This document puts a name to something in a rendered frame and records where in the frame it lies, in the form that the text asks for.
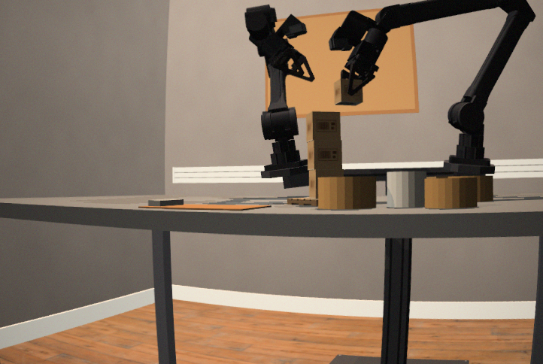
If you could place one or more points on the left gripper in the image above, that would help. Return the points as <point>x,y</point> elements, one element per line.
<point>365,74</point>

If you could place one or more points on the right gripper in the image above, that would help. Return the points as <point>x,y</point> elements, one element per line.
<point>282,57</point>

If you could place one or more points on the small wooden pallet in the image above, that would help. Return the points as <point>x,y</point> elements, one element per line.
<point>302,201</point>

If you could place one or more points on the grey cylinder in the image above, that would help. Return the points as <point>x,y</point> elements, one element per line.
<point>405,189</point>

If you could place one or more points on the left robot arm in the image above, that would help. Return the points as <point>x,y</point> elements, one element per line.
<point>467,117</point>

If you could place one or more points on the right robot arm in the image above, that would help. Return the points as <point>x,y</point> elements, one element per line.
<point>284,123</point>

